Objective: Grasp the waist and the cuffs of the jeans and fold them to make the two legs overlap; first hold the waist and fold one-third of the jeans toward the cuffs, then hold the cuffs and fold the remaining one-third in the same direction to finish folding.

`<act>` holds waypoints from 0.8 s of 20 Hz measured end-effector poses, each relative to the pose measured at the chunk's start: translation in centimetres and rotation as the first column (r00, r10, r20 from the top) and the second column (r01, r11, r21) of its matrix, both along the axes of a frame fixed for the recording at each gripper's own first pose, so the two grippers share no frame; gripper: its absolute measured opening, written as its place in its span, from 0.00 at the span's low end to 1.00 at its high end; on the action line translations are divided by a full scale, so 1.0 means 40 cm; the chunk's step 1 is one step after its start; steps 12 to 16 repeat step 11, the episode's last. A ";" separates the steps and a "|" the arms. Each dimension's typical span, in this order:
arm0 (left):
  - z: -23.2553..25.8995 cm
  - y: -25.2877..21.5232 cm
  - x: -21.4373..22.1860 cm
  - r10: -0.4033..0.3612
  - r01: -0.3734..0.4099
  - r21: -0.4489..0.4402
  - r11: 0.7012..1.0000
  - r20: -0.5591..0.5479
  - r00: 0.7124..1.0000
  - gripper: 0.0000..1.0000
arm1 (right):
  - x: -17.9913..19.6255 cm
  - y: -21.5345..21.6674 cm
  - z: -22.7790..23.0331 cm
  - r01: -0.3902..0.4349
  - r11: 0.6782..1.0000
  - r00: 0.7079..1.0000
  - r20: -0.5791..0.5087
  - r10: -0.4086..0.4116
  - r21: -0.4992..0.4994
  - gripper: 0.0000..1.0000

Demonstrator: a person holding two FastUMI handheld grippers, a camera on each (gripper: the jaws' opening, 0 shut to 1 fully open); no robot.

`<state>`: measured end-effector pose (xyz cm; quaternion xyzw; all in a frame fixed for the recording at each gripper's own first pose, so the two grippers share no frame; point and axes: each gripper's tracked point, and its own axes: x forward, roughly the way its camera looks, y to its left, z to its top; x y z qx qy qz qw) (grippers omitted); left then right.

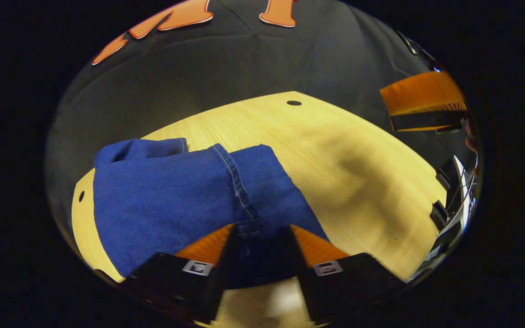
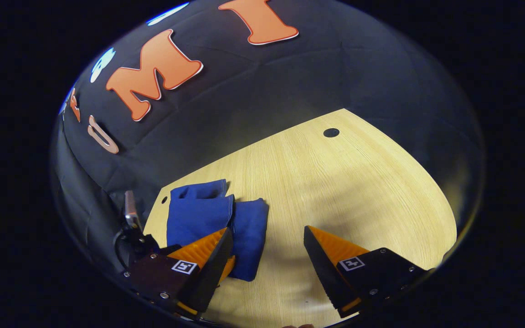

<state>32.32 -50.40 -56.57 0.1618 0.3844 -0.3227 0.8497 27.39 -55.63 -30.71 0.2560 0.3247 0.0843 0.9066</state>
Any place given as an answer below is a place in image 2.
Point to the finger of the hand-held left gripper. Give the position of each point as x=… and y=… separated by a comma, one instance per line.
x=229, y=269

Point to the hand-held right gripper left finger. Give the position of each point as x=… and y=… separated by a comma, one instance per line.
x=212, y=273

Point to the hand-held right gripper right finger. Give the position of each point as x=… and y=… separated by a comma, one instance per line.
x=326, y=273

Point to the blue jeans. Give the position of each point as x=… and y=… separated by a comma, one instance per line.
x=198, y=218

